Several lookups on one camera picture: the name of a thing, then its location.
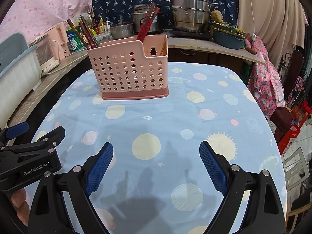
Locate yellow oil bottle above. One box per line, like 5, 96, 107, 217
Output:
98, 16, 106, 34

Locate stacked yellow blue bowls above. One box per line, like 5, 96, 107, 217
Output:
210, 21, 245, 50

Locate left hand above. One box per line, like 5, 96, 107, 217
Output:
11, 189, 30, 226

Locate small steel pot with lid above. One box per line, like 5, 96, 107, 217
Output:
110, 19, 133, 40

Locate beige hanging cloth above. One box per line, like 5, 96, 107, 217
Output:
238, 0, 307, 67

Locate pink curtain sheet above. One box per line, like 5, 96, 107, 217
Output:
1, 0, 91, 42

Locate large steel steamer pot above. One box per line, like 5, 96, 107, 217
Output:
170, 0, 218, 33

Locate pink electric kettle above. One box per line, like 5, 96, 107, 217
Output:
47, 22, 70, 61

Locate wooden side counter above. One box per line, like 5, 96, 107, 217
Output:
7, 50, 88, 126

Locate white dish rack box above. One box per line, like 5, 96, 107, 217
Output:
1, 33, 42, 129

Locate green milk powder can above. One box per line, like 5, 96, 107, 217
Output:
66, 27, 83, 52

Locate silver rice cooker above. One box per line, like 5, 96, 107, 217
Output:
131, 3, 163, 35

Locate brown chopstick gold band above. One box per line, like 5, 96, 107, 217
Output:
67, 19, 90, 50

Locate pink perforated utensil holder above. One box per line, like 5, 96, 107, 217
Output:
88, 34, 169, 100

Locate dark red chopstick silver band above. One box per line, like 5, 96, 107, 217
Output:
80, 16, 99, 48

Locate bright red chopstick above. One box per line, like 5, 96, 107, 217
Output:
137, 2, 156, 42
140, 7, 160, 43

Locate white blender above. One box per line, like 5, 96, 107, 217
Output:
28, 33, 59, 73

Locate pink floral garment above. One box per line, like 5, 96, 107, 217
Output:
245, 35, 285, 119

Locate grey kitchen counter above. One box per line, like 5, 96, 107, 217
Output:
164, 30, 265, 65

